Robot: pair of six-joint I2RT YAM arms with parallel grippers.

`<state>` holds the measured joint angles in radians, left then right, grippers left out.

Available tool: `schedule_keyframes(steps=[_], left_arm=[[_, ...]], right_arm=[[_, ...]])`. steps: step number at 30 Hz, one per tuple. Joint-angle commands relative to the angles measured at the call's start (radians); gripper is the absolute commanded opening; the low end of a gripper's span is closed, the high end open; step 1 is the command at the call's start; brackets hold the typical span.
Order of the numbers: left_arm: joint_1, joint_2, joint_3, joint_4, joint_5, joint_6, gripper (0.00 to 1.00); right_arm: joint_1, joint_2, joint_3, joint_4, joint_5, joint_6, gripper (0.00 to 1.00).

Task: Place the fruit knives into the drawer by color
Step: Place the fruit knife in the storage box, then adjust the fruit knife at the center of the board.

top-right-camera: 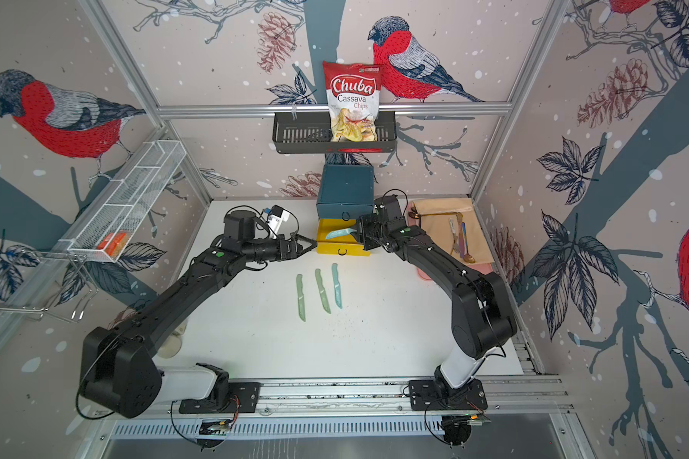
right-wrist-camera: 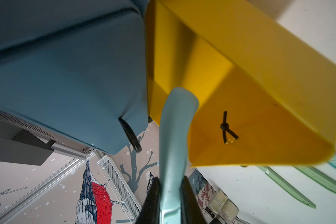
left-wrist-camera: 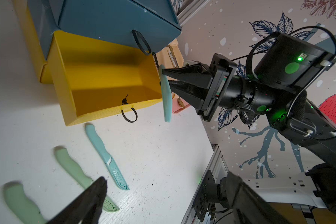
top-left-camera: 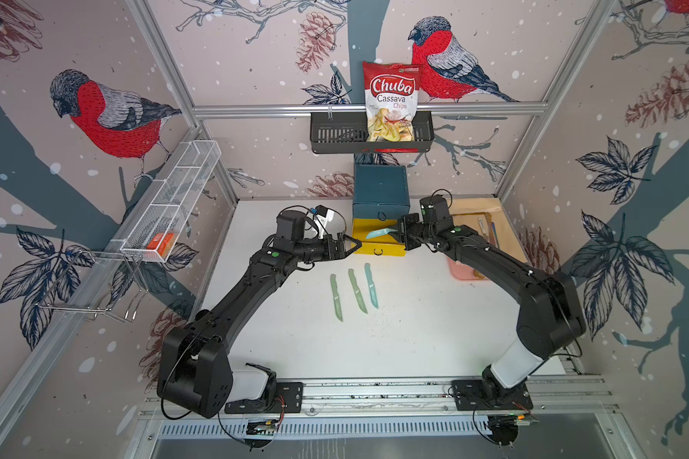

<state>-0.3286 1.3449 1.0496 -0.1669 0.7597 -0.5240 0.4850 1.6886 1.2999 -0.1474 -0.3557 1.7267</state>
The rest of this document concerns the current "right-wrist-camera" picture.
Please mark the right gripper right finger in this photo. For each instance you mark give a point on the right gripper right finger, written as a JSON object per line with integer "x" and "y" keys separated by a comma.
{"x": 190, "y": 210}

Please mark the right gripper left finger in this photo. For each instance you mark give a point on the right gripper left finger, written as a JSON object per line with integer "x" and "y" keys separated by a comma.
{"x": 150, "y": 213}

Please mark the light green knife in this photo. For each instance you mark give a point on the light green knife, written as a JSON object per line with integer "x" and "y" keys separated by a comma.
{"x": 292, "y": 191}

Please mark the turquoise knife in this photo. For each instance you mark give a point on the turquoise knife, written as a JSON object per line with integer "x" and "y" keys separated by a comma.
{"x": 177, "y": 114}

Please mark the yellow drawer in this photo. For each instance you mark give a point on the yellow drawer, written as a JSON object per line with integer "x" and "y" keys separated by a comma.
{"x": 265, "y": 97}

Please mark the teal top drawer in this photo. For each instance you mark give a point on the teal top drawer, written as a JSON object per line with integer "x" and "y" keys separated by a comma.
{"x": 76, "y": 68}

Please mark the horizontal aluminium bar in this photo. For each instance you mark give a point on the horizontal aluminium bar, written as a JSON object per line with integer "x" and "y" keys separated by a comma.
{"x": 62, "y": 165}

